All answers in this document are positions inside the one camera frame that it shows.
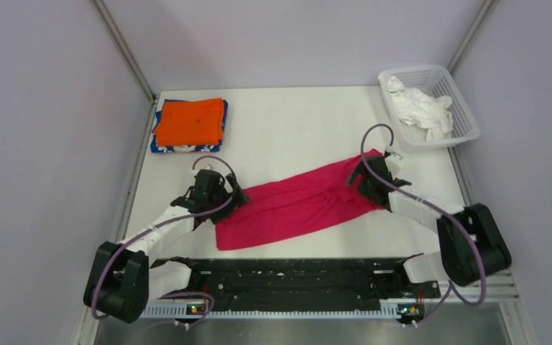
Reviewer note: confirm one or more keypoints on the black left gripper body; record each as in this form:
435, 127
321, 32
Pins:
236, 201

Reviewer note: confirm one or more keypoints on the folded blue patterned t-shirt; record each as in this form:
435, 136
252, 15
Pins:
155, 148

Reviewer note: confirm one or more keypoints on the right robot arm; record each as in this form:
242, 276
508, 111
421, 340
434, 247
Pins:
470, 242

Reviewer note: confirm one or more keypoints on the white plastic laundry basket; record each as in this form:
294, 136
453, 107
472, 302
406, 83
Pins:
434, 81

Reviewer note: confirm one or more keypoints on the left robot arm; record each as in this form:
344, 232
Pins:
126, 275

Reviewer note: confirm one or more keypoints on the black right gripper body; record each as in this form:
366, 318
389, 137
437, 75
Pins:
364, 187

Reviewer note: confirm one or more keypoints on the white crumpled t-shirt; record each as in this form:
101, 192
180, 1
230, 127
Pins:
415, 108

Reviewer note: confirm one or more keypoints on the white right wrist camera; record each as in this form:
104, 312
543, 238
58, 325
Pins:
394, 162

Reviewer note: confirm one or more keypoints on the pink t-shirt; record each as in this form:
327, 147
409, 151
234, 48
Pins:
296, 206

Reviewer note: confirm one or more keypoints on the folded orange t-shirt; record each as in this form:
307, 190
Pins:
191, 123

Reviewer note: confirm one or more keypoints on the aluminium frame rail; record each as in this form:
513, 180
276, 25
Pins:
444, 320

